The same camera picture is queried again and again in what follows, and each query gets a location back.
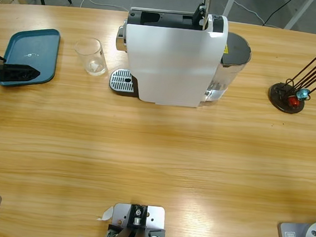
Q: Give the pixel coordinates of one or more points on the teal plastic tray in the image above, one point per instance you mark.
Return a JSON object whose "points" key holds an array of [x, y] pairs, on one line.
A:
{"points": [[33, 45]]}

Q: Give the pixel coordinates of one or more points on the white metal frame leg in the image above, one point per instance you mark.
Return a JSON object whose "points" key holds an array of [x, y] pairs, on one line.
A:
{"points": [[299, 14], [230, 3]]}

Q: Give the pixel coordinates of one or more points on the light blue coffee capsule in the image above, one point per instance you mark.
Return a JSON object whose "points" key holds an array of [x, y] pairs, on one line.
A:
{"points": [[302, 94]]}

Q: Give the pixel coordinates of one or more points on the chrome coffee machine lever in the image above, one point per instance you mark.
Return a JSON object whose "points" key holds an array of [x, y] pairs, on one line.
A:
{"points": [[207, 2]]}

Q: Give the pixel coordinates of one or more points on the red coffee capsule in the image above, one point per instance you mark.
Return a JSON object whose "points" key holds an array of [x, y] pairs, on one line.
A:
{"points": [[294, 101]]}

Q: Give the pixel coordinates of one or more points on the clear drinking glass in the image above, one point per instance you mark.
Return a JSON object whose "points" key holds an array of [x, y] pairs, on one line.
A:
{"points": [[95, 67]]}

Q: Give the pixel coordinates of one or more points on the silver drip tray grate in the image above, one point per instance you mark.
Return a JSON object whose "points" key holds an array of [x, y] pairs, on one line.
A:
{"points": [[121, 80]]}

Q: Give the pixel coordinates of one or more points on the black capsule holder with rods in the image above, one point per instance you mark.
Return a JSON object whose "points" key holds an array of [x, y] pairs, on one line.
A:
{"points": [[280, 98]]}

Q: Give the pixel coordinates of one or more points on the silver camera mount plate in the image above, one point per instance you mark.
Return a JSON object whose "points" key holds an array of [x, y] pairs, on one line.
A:
{"points": [[155, 216]]}

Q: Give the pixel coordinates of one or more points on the white paper tag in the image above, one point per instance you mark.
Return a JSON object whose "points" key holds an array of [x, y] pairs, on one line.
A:
{"points": [[107, 214]]}

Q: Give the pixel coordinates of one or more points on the white capsule coffee machine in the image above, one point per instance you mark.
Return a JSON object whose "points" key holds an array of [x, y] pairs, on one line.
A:
{"points": [[169, 63]]}

